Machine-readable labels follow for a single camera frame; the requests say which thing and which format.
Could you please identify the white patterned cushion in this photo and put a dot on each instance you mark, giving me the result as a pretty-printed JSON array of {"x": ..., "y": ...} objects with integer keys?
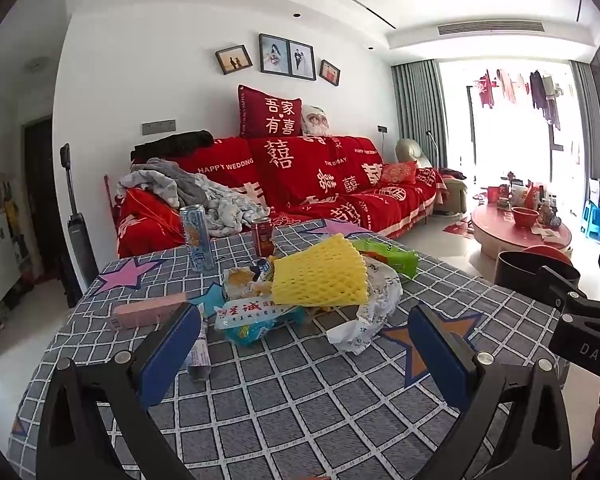
[{"x": 316, "y": 120}]

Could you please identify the dark door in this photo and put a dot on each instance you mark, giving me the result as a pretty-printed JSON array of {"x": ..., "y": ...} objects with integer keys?
[{"x": 42, "y": 200}]

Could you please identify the cluster of bottles and boxes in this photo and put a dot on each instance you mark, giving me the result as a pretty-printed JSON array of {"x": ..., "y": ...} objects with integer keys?
[{"x": 520, "y": 194}]

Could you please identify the pale blue printed blanket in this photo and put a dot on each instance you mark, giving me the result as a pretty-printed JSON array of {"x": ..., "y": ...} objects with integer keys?
[{"x": 232, "y": 207}]

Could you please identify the white printed plastic bag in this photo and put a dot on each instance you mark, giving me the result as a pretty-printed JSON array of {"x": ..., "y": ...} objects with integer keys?
[{"x": 375, "y": 305}]

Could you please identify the grey-green curtain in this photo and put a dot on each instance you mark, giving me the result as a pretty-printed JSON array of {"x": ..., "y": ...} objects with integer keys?
[
  {"x": 587, "y": 125},
  {"x": 417, "y": 115}
]

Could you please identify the floor lamp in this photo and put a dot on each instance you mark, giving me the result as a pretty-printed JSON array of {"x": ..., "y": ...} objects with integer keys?
[{"x": 434, "y": 152}]

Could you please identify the tall blue drink can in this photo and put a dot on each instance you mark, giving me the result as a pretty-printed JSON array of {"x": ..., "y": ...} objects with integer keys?
[{"x": 197, "y": 240}]

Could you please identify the large framed photo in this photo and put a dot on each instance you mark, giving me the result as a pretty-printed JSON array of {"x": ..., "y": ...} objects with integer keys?
[
  {"x": 274, "y": 54},
  {"x": 301, "y": 60}
]

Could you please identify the white stick wrapper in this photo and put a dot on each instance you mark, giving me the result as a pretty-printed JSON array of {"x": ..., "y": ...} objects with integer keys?
[{"x": 199, "y": 355}]

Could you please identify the red stool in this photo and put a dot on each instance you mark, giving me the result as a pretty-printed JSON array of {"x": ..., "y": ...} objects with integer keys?
[{"x": 545, "y": 251}]

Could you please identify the clear printed snack bag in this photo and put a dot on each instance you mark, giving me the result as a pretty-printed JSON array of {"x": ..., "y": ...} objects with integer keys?
[{"x": 255, "y": 322}]

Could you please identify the red printed sofa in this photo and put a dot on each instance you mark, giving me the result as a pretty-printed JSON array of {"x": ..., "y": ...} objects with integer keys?
[{"x": 320, "y": 180}]

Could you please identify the green snack packet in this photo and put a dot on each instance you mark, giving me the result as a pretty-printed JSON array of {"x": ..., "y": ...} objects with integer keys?
[{"x": 390, "y": 257}]

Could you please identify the ceiling air vent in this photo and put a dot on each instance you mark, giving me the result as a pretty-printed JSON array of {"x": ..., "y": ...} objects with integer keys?
[{"x": 491, "y": 28}]

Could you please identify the round red coffee table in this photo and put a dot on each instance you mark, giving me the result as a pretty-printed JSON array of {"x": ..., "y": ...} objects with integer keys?
[{"x": 520, "y": 237}]

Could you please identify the blue plastic stool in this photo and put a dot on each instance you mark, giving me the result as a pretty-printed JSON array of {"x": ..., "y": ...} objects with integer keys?
[{"x": 594, "y": 220}]

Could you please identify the wall switch panel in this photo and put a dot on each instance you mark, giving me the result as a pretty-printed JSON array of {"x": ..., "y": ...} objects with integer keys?
[{"x": 159, "y": 127}]

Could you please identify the yellow foam fruit net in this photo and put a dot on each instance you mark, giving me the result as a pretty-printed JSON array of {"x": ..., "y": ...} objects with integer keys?
[{"x": 325, "y": 275}]

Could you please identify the red bowl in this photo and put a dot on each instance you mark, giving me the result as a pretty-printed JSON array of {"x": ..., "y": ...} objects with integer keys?
[{"x": 525, "y": 216}]

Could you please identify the red floor mat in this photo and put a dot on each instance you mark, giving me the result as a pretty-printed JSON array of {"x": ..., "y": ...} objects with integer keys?
[{"x": 459, "y": 229}]

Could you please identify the grey checked star tablecloth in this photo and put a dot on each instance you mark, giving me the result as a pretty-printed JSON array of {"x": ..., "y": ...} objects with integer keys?
[{"x": 290, "y": 410}]

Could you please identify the pink packet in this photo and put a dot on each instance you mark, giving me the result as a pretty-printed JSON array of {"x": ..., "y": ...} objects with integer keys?
[{"x": 147, "y": 312}]

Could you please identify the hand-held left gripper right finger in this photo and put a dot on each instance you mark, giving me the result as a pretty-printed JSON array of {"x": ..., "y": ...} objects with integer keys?
[{"x": 440, "y": 360}]

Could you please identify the red drink can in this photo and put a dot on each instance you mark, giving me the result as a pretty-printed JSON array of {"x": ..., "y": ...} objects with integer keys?
[{"x": 263, "y": 240}]

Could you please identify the beige armchair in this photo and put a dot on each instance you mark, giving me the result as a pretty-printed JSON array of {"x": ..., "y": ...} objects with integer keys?
[{"x": 430, "y": 180}]

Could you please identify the black trash bin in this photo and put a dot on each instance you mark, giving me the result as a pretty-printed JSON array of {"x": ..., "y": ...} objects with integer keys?
[{"x": 520, "y": 275}]

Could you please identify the small framed photo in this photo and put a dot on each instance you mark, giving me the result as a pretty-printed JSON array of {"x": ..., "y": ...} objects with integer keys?
[
  {"x": 330, "y": 72},
  {"x": 234, "y": 60}
]

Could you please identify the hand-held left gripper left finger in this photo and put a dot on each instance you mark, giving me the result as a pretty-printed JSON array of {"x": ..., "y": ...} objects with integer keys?
[{"x": 172, "y": 342}]

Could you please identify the upright vacuum cleaner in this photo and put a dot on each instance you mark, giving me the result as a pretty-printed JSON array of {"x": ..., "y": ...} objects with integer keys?
[{"x": 77, "y": 230}]

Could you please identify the grey garment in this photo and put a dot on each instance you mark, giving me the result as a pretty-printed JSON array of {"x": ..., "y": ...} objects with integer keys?
[{"x": 172, "y": 182}]

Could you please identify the black garment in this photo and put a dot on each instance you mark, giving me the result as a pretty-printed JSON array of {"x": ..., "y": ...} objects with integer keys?
[{"x": 172, "y": 145}]

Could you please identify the row of hanging clothes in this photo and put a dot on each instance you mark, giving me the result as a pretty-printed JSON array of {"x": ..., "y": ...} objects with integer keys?
[{"x": 515, "y": 92}]

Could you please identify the orange snack packet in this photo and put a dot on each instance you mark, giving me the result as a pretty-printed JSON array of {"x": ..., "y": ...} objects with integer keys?
[{"x": 242, "y": 285}]

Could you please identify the red square cushion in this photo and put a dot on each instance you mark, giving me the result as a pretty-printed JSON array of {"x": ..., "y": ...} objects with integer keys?
[{"x": 270, "y": 112}]

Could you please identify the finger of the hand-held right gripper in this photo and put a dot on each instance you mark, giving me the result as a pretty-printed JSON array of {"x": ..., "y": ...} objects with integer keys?
[{"x": 562, "y": 280}]

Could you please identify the white cabinet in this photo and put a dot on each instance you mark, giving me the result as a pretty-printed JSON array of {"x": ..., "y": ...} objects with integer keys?
[{"x": 0, "y": 250}]

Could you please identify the small red embroidered cushion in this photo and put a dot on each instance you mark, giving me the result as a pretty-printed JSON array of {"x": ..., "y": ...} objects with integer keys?
[{"x": 399, "y": 174}]

